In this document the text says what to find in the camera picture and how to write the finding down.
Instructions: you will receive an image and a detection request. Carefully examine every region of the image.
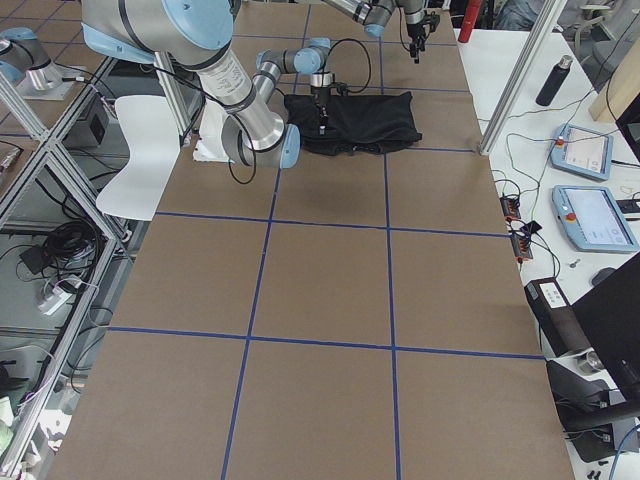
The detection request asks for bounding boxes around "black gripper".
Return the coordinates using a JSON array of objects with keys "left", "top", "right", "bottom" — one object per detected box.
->
[
  {"left": 404, "top": 10, "right": 440, "bottom": 64},
  {"left": 310, "top": 82, "right": 348, "bottom": 135}
]

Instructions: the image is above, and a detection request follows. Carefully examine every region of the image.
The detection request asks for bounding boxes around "black t-shirt with logo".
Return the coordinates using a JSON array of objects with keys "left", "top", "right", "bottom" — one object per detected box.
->
[{"left": 284, "top": 92, "right": 422, "bottom": 156}]

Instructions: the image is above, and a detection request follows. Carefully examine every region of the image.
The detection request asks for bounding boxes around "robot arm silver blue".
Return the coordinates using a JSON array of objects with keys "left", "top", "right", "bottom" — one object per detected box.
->
[
  {"left": 325, "top": 0, "right": 440, "bottom": 64},
  {"left": 82, "top": 1, "right": 330, "bottom": 169}
]

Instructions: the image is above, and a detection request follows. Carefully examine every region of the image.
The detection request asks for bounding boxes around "red cylinder bottle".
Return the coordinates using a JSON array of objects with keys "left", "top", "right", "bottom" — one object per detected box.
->
[{"left": 458, "top": 0, "right": 483, "bottom": 43}]

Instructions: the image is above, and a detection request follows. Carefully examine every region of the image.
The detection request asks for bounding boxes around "black water bottle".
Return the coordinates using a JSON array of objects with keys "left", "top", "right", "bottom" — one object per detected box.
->
[{"left": 535, "top": 55, "right": 573, "bottom": 107}]

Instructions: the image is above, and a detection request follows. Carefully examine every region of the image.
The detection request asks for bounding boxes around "white plastic chair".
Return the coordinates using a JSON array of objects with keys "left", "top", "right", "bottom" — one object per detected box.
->
[{"left": 96, "top": 95, "right": 181, "bottom": 221}]

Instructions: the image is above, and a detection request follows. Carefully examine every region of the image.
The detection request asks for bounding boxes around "far blue teach pendant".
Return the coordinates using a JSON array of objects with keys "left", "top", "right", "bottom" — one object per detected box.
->
[{"left": 550, "top": 124, "right": 613, "bottom": 181}]

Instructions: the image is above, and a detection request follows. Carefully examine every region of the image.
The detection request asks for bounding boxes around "blue teach pendant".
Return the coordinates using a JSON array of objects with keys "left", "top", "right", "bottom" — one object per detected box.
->
[
  {"left": 551, "top": 185, "right": 639, "bottom": 253},
  {"left": 550, "top": 124, "right": 613, "bottom": 181}
]

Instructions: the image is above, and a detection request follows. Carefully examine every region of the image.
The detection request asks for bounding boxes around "brown paper table mat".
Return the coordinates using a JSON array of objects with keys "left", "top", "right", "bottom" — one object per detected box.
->
[{"left": 49, "top": 2, "right": 573, "bottom": 479}]

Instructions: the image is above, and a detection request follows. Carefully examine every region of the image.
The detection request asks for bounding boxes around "near blue teach pendant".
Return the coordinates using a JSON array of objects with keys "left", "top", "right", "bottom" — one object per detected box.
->
[{"left": 551, "top": 185, "right": 639, "bottom": 253}]

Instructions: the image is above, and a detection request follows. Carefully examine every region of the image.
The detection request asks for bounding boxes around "black computer mouse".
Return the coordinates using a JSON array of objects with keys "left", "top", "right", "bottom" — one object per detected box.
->
[{"left": 591, "top": 267, "right": 616, "bottom": 287}]

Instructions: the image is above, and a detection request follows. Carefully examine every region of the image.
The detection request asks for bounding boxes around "black power brick box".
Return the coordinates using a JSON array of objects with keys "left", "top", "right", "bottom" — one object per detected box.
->
[{"left": 524, "top": 277, "right": 592, "bottom": 356}]

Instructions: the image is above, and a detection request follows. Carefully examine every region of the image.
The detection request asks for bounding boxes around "black monitor stand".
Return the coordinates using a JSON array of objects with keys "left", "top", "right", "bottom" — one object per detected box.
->
[{"left": 547, "top": 255, "right": 639, "bottom": 462}]

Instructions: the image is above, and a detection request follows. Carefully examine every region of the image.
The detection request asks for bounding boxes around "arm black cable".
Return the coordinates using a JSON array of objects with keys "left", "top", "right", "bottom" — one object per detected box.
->
[{"left": 227, "top": 38, "right": 374, "bottom": 185}]

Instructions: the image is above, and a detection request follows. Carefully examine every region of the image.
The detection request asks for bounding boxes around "aluminium frame post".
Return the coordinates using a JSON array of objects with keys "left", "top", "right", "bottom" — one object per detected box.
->
[{"left": 478, "top": 0, "right": 567, "bottom": 156}]

